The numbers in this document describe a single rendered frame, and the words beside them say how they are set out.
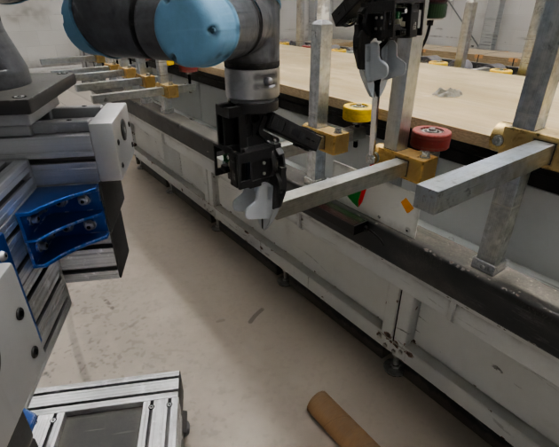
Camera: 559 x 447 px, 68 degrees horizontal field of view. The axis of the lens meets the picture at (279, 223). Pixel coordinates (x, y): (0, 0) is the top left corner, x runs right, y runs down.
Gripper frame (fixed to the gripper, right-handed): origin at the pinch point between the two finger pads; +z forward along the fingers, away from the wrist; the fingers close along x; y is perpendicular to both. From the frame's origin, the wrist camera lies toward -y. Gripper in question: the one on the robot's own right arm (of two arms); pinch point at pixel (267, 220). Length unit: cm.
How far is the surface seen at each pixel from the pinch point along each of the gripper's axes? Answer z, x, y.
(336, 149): 0.0, -20.0, -34.6
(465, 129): -7, 3, -51
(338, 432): 76, -1, -24
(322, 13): -25, -135, -131
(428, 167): -2.8, 5.1, -35.5
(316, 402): 75, -12, -25
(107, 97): 2, -123, -11
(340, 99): -7, -36, -50
